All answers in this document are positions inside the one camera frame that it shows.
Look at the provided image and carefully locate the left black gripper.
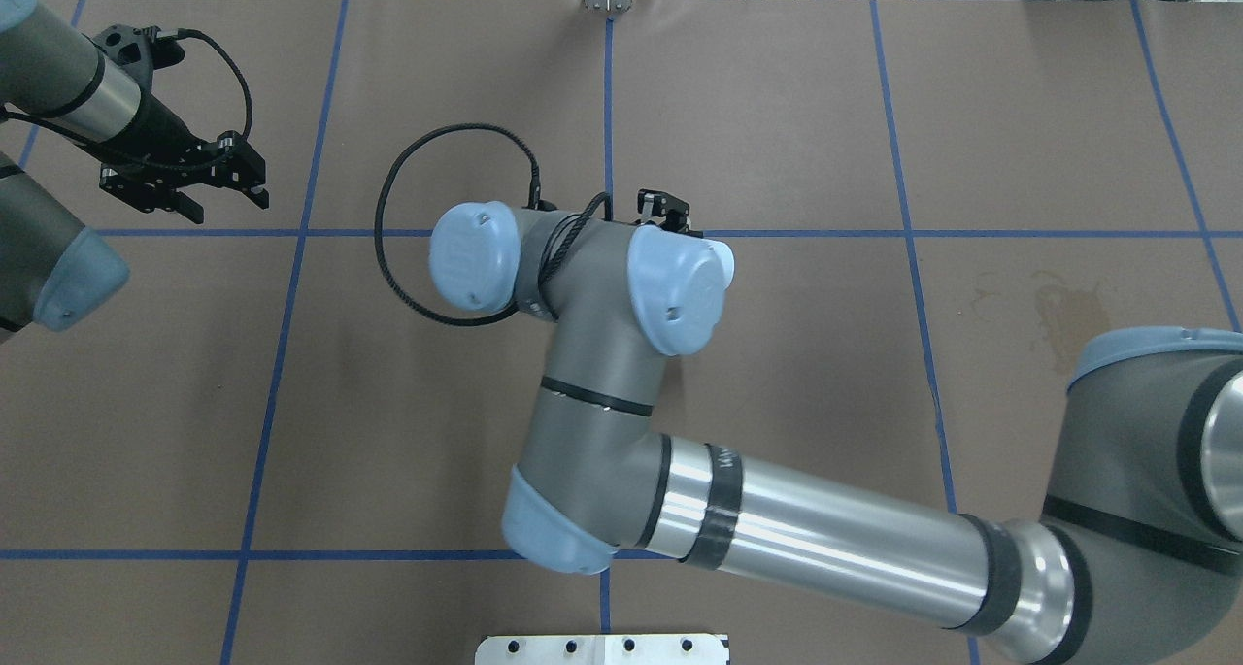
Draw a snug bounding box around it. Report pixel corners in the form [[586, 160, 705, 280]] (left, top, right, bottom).
[[97, 91, 270, 224]]

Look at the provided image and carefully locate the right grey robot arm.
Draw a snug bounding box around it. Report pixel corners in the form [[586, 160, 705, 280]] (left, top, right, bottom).
[[429, 203, 1241, 664]]

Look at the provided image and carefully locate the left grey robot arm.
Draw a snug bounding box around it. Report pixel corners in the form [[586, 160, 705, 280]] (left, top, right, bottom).
[[1, 0, 270, 341]]

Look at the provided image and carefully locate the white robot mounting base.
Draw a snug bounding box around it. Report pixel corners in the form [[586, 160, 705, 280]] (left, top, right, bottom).
[[474, 633, 732, 664]]

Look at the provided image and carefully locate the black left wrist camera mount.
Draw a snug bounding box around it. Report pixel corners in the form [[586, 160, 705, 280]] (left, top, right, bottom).
[[89, 24, 185, 91]]

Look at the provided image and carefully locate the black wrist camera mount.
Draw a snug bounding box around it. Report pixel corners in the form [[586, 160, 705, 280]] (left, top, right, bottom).
[[89, 24, 185, 91], [634, 188, 704, 239]]

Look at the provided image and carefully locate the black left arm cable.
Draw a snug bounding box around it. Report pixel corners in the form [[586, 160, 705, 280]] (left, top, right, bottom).
[[0, 29, 254, 150]]

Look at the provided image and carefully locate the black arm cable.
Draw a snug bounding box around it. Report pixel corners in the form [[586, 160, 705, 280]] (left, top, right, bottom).
[[0, 29, 254, 150], [375, 123, 615, 328]]

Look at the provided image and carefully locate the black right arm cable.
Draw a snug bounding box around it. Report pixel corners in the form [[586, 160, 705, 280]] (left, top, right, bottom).
[[375, 123, 615, 328]]

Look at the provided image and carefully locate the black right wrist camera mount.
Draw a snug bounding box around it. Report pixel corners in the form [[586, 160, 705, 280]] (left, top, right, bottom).
[[634, 188, 704, 239]]

